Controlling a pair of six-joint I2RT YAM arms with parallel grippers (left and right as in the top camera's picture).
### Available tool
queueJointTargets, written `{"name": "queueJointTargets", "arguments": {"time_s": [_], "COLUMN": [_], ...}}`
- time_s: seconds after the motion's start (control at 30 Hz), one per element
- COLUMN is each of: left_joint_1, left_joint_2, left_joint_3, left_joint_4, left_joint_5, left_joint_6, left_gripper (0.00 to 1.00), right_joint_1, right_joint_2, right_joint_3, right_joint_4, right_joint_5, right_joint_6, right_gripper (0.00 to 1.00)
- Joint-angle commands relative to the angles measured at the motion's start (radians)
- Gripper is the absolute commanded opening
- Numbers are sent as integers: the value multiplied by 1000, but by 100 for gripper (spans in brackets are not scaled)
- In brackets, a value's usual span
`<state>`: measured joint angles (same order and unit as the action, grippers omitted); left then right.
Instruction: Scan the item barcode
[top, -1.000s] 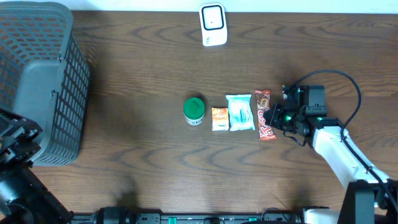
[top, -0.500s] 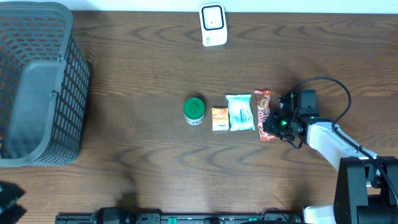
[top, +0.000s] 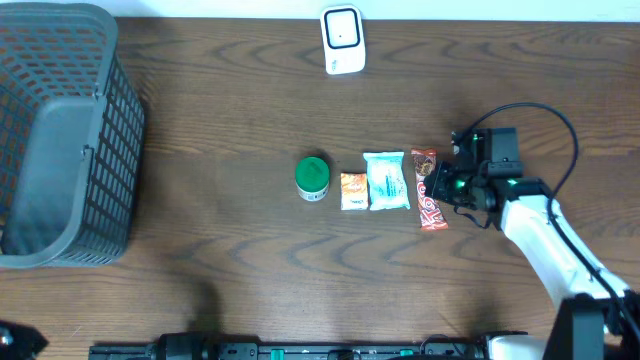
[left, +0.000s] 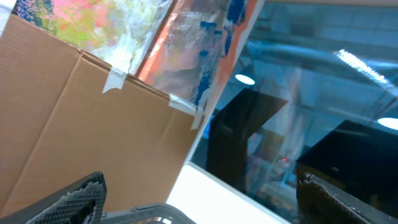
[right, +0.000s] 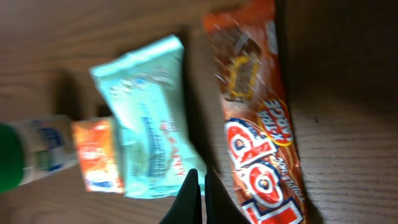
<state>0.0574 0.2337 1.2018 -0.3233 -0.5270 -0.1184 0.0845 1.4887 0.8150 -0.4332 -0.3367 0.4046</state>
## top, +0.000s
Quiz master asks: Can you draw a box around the red chocolate bar wrapper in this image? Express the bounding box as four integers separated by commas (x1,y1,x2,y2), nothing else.
411,148,448,232

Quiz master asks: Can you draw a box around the light blue tissue packet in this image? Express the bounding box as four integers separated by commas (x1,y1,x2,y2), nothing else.
363,152,410,211

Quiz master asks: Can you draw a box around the small orange snack packet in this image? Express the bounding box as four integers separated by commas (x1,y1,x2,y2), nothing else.
340,173,369,211

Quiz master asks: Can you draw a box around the green lidded jar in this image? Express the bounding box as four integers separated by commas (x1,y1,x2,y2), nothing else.
295,156,330,202

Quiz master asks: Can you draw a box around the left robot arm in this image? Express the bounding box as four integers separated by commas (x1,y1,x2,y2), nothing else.
0,321,49,360

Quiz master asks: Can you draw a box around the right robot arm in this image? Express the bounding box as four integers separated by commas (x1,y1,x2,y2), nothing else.
424,128,639,359

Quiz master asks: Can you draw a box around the white barcode scanner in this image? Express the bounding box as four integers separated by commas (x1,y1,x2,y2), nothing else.
320,5,366,75

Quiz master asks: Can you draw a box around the grey plastic mesh basket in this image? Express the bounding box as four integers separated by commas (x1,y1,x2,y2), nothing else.
1,2,146,269

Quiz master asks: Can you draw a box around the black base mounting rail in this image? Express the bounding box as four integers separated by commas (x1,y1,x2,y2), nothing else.
88,332,497,360

